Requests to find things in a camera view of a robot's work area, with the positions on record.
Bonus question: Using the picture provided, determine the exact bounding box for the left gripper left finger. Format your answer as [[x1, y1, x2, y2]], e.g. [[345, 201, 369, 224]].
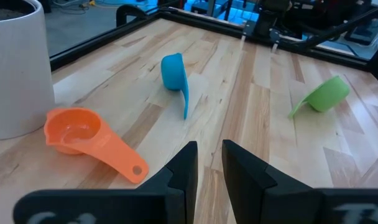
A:
[[13, 141, 199, 224]]

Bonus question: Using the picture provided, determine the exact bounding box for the orange measuring cup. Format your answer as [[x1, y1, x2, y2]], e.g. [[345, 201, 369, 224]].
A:
[[44, 107, 150, 185]]

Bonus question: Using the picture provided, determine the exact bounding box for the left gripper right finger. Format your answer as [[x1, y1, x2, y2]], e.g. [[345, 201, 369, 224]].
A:
[[221, 139, 378, 224]]

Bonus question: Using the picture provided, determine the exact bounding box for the white plant pot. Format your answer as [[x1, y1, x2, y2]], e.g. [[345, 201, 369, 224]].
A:
[[0, 0, 56, 141]]

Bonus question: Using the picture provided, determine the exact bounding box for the light blue measuring cup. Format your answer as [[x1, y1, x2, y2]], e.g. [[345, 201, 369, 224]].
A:
[[160, 52, 190, 121]]

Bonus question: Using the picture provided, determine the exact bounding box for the green measuring cup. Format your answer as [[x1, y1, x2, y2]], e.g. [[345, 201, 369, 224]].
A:
[[288, 75, 351, 119]]

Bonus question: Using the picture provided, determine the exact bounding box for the black aluminium table frame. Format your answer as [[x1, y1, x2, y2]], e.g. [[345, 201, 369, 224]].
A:
[[48, 2, 378, 82]]

